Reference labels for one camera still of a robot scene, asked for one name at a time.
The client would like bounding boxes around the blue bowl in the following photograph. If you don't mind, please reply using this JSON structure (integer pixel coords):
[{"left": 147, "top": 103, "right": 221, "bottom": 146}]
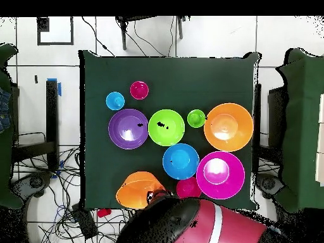
[{"left": 162, "top": 142, "right": 201, "bottom": 181}]

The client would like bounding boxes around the floor cable bundle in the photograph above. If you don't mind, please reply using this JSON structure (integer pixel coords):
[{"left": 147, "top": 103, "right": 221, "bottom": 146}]
[{"left": 12, "top": 146, "right": 137, "bottom": 243}]

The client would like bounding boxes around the purple bowl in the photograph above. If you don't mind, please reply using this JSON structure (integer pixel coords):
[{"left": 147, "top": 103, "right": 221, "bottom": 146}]
[{"left": 108, "top": 108, "right": 149, "bottom": 151}]

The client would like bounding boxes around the orange bowl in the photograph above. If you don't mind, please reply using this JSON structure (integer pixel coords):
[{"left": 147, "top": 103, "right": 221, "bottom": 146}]
[
  {"left": 203, "top": 102, "right": 254, "bottom": 153},
  {"left": 115, "top": 171, "right": 166, "bottom": 210}
]

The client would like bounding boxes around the black table frame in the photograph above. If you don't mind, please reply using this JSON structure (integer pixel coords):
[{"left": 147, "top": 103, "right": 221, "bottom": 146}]
[
  {"left": 252, "top": 83, "right": 288, "bottom": 178},
  {"left": 11, "top": 80, "right": 60, "bottom": 173}
]

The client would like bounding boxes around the blue tape strip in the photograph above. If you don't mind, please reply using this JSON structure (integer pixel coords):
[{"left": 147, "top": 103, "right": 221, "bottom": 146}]
[{"left": 47, "top": 77, "right": 62, "bottom": 97}]

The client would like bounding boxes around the black square frame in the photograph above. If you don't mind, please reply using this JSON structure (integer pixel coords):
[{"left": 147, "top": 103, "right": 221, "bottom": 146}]
[{"left": 37, "top": 16, "right": 75, "bottom": 46}]

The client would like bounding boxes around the person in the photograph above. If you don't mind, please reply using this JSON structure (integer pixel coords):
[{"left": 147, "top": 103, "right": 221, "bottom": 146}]
[{"left": 0, "top": 87, "right": 13, "bottom": 134}]

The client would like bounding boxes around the green bowl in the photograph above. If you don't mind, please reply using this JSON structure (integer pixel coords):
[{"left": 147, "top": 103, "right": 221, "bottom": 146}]
[{"left": 147, "top": 109, "right": 186, "bottom": 147}]

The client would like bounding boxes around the black chair base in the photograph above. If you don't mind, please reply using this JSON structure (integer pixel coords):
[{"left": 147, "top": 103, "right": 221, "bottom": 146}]
[
  {"left": 254, "top": 173, "right": 285, "bottom": 199},
  {"left": 11, "top": 171, "right": 54, "bottom": 199}
]

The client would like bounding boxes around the pink bowl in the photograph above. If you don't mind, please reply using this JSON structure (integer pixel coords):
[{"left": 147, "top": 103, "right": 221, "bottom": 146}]
[{"left": 196, "top": 151, "right": 246, "bottom": 201}]

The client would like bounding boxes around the black floor cable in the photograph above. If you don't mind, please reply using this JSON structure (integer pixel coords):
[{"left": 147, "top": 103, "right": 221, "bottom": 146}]
[{"left": 81, "top": 16, "right": 116, "bottom": 57}]

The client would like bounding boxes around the green cloth covered table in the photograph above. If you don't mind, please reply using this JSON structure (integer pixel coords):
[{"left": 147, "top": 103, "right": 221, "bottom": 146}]
[
  {"left": 275, "top": 47, "right": 324, "bottom": 214},
  {"left": 0, "top": 43, "right": 25, "bottom": 210}
]

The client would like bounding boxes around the blue cup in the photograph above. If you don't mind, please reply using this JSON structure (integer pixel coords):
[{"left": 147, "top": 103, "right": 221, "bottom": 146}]
[{"left": 105, "top": 91, "right": 126, "bottom": 111}]

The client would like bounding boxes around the red cup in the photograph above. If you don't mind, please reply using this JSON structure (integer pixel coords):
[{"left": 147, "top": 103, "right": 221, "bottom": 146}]
[{"left": 129, "top": 80, "right": 150, "bottom": 101}]

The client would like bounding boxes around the green cup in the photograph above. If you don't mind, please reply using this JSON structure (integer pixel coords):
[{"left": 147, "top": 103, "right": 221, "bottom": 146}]
[{"left": 186, "top": 109, "right": 206, "bottom": 129}]

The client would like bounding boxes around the black power strip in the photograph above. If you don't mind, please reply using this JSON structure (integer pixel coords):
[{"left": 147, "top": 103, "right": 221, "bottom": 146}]
[{"left": 71, "top": 204, "right": 99, "bottom": 240}]

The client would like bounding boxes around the red bowl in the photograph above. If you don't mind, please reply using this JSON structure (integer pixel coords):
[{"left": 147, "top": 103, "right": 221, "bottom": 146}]
[{"left": 176, "top": 176, "right": 203, "bottom": 199}]

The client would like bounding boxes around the small red object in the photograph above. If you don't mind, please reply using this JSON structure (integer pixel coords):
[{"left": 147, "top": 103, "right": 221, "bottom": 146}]
[{"left": 96, "top": 208, "right": 113, "bottom": 218}]

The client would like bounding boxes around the dark green tablecloth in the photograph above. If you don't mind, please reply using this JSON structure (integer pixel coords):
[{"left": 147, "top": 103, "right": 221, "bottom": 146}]
[{"left": 78, "top": 49, "right": 260, "bottom": 211}]

